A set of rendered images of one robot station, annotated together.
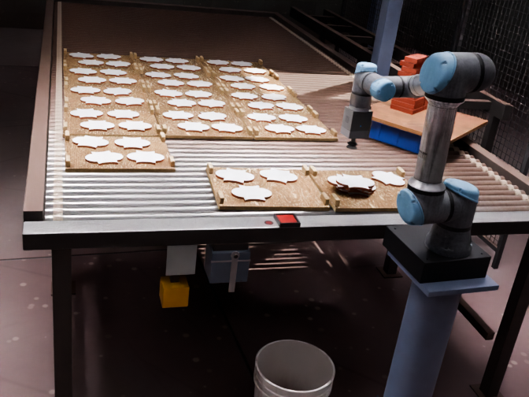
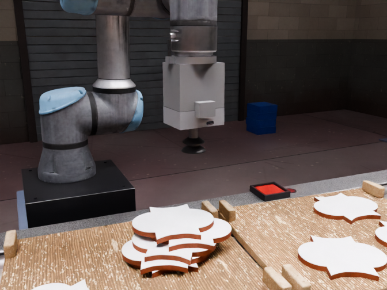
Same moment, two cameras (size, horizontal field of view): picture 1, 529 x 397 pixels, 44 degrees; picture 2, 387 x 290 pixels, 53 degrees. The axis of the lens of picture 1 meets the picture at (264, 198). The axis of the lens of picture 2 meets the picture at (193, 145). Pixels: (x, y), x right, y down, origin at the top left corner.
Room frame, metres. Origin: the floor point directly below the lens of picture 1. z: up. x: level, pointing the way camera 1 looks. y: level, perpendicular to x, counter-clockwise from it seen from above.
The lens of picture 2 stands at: (2.97, -0.33, 1.31)
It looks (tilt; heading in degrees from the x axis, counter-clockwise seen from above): 16 degrees down; 177
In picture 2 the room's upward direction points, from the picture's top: straight up
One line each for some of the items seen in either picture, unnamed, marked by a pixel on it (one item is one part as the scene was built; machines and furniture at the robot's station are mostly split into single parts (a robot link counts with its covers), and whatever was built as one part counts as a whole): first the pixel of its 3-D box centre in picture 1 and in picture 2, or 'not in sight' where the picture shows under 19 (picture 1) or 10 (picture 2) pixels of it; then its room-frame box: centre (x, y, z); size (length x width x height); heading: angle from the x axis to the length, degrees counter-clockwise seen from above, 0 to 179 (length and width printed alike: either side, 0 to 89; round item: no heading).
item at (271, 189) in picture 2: (286, 220); (269, 191); (2.04, -0.09, 0.92); 0.06 x 0.06 x 0.01; 19
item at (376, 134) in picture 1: (411, 131); not in sight; (3.10, -0.68, 0.97); 0.31 x 0.31 x 0.10; 56
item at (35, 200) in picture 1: (46, 62); not in sight; (3.73, 1.37, 0.90); 4.04 x 0.06 x 0.10; 19
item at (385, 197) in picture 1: (368, 190); (132, 273); (2.39, -0.41, 0.93); 0.41 x 0.35 x 0.02; 107
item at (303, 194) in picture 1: (264, 187); (342, 233); (2.28, 0.00, 0.93); 0.41 x 0.35 x 0.02; 105
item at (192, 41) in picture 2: (360, 99); (192, 41); (2.32, -0.30, 1.30); 0.08 x 0.08 x 0.05
